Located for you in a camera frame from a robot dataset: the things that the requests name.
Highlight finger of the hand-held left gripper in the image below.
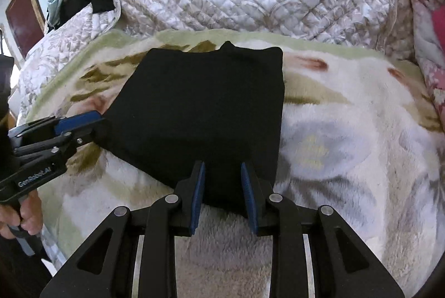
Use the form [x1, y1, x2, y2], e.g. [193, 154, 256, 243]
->
[8, 111, 104, 146]
[14, 118, 114, 167]

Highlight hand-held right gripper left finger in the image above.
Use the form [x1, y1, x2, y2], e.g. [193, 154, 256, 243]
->
[40, 161, 207, 298]

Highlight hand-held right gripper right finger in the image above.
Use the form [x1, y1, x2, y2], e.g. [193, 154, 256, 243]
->
[241, 161, 406, 298]

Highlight black pants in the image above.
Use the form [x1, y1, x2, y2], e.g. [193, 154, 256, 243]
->
[99, 40, 286, 217]

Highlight person's left hand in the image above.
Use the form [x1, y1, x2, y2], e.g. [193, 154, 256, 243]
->
[0, 192, 44, 240]

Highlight person's dark clothing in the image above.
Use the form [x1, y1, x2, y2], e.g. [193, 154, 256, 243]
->
[0, 235, 53, 298]

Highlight floral fleece blanket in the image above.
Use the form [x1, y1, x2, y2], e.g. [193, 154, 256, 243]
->
[26, 28, 445, 298]

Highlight light blue garment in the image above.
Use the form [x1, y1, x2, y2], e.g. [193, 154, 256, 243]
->
[46, 0, 88, 28]

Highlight brown wooden door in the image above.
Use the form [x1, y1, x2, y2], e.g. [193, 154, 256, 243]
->
[5, 0, 46, 58]

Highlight pink floral pillow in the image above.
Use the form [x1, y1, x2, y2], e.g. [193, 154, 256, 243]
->
[408, 0, 445, 132]

